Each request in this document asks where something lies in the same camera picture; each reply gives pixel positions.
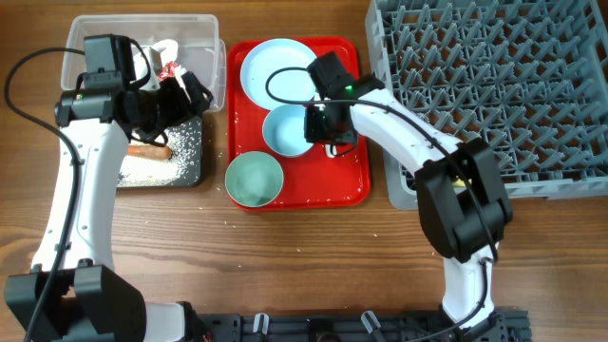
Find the red snack wrapper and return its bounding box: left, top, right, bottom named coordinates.
left=157, top=62, right=181, bottom=81

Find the spilled white rice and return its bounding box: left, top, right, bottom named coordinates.
left=116, top=117, right=203, bottom=187

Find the white plastic spoon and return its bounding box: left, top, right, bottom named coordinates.
left=325, top=144, right=337, bottom=158

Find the clear plastic bin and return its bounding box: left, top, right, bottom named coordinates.
left=66, top=13, right=226, bottom=112

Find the black plastic tray bin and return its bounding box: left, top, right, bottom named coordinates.
left=115, top=113, right=205, bottom=190

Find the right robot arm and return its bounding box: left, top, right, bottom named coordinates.
left=305, top=52, right=513, bottom=332

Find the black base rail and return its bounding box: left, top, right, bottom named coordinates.
left=199, top=309, right=533, bottom=342

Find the light blue plate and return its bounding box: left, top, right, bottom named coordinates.
left=240, top=38, right=316, bottom=110

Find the light blue rice bowl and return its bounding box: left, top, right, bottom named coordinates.
left=262, top=104, right=313, bottom=158

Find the green bowl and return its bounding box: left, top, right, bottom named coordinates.
left=225, top=151, right=284, bottom=208

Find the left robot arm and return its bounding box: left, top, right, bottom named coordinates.
left=4, top=34, right=213, bottom=341

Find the red serving tray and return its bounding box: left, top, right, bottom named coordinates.
left=226, top=40, right=371, bottom=212

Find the grey dishwasher rack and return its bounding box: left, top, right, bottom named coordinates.
left=365, top=1, right=607, bottom=200

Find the brown carrot stick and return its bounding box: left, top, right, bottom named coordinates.
left=127, top=145, right=173, bottom=161

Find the yellow cup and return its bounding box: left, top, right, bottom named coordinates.
left=452, top=178, right=466, bottom=187

